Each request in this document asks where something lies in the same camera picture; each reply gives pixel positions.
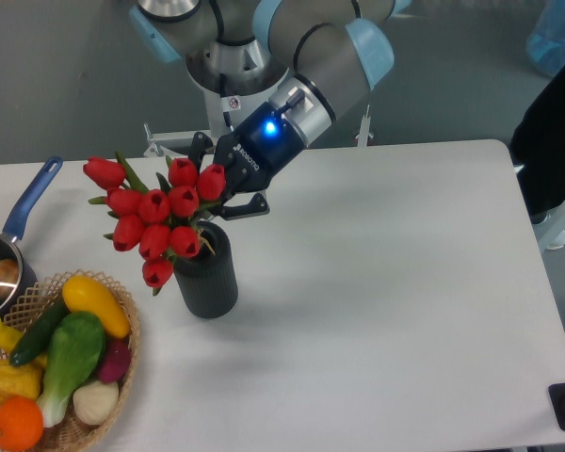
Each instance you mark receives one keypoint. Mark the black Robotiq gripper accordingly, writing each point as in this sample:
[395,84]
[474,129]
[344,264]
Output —
[251,155]

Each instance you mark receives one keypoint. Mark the red tulip bouquet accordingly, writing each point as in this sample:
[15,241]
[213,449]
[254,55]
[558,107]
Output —
[162,223]

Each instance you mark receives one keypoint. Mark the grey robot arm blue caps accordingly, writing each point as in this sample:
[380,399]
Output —
[337,47]

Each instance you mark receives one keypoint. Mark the dark grey ribbed vase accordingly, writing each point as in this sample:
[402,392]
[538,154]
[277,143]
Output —
[208,282]

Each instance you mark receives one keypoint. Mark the yellow squash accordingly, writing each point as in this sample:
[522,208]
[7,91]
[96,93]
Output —
[82,293]

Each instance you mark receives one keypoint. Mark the purple red vegetable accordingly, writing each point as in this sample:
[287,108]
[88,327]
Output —
[115,362]

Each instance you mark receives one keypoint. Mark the green bok choy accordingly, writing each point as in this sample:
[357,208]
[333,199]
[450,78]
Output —
[74,351]

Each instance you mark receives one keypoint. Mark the dark green cucumber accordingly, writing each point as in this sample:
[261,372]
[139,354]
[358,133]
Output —
[36,339]

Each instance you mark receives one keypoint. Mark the brown bread roll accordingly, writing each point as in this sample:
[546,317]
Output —
[9,277]

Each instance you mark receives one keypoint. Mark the white garlic bulb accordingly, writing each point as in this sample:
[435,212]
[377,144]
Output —
[93,403]

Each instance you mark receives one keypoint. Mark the yellow banana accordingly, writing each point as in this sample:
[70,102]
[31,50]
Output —
[9,338]

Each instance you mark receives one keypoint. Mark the yellow bell pepper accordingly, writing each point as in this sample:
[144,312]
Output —
[24,381]

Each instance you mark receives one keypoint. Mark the person in black trousers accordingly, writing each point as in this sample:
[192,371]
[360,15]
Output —
[538,143]

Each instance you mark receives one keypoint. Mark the orange fruit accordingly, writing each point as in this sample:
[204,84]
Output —
[21,424]

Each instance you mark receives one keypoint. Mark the blue plastic bag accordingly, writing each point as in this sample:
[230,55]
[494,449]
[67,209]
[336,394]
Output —
[545,46]

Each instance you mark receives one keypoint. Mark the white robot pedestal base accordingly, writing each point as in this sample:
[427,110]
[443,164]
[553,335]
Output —
[236,80]

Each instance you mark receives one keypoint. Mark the blue handled saucepan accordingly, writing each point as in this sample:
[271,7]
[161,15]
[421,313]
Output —
[14,227]

